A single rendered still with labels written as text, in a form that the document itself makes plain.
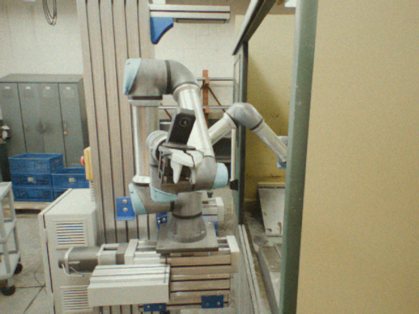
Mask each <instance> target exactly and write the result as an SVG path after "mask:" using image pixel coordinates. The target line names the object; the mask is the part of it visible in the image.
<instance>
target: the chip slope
mask: <svg viewBox="0 0 419 314"><path fill-rule="evenodd" d="M284 201H285V185H259V189H258V209H257V211H258V212H259V217H260V220H261V222H262V224H263V227H264V230H265V228H271V229H272V232H269V231H267V230H266V231H265V234H266V236H267V237H268V236H269V237H283V214H284Z"/></svg>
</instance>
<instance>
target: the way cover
mask: <svg viewBox="0 0 419 314"><path fill-rule="evenodd" d="M259 256H260V259H261V263H262V267H263V271H264V273H265V276H266V280H267V283H268V288H269V291H270V295H271V299H272V303H273V305H274V308H275V310H276V314H278V313H279V301H280V286H278V285H280V276H281V263H282V243H274V246H259ZM265 261H266V262H265ZM267 263H268V264H267ZM271 272H272V273H271ZM272 274H274V275H273V276H274V277H273V276H272ZM271 276H272V277H271ZM272 279H273V280H272ZM274 280H275V281H276V282H275V281H274ZM277 284H278V285H277Z"/></svg>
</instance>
